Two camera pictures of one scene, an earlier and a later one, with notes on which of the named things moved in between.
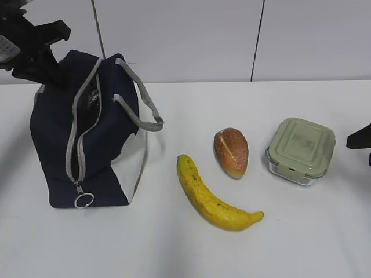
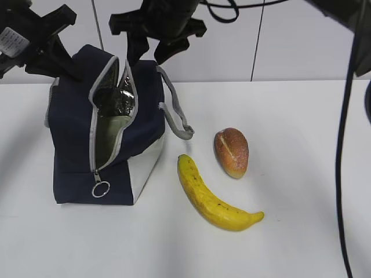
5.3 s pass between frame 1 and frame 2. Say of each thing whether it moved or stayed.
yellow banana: stayed
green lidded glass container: moved
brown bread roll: stayed
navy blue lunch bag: moved
